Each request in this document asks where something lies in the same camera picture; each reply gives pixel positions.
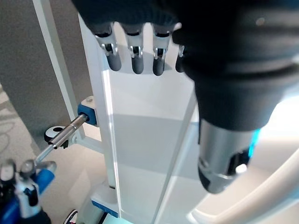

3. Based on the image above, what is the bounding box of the silver crank with blue grip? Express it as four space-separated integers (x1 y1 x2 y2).
0 112 91 224

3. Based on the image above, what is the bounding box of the white bed footboard panel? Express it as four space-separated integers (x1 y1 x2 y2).
78 13 199 224

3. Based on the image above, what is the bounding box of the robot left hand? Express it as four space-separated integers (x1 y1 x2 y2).
71 0 299 195

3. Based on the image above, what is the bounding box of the white curved bed rail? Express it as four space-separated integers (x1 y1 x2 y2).
186 149 299 224

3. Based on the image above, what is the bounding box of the black silver caster wheel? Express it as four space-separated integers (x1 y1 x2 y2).
44 125 66 143

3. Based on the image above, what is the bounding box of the blue white corner bumper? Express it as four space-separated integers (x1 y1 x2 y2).
90 186 120 218

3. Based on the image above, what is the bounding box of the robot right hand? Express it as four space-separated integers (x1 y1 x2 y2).
0 159 52 224

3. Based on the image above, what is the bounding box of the white metal bed frame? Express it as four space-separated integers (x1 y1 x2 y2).
32 0 105 154

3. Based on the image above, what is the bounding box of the blue crank socket bracket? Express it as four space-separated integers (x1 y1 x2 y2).
77 97 98 127

